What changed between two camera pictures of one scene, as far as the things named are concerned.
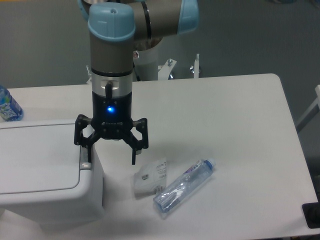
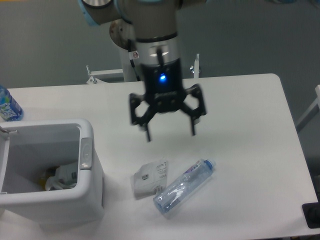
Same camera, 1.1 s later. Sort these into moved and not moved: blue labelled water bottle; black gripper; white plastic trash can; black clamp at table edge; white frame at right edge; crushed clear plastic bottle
Moved: white plastic trash can; black gripper
Not moved: black clamp at table edge; blue labelled water bottle; white frame at right edge; crushed clear plastic bottle
